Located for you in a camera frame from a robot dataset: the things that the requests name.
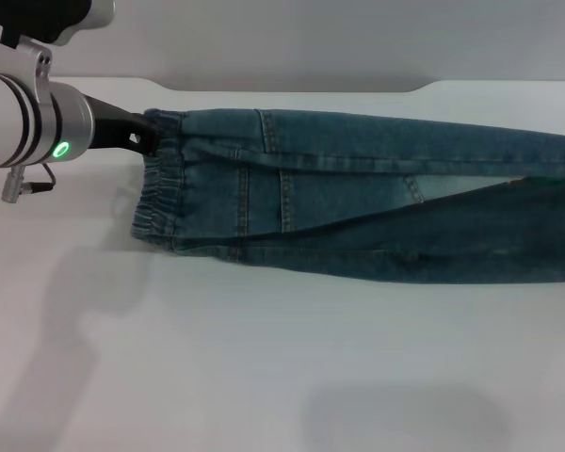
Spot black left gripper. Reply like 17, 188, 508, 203
81, 92, 164, 156

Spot blue denim shorts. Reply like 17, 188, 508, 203
130, 107, 565, 286

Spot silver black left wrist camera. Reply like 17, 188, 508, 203
0, 0, 117, 47

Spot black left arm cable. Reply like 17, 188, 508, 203
0, 163, 57, 204

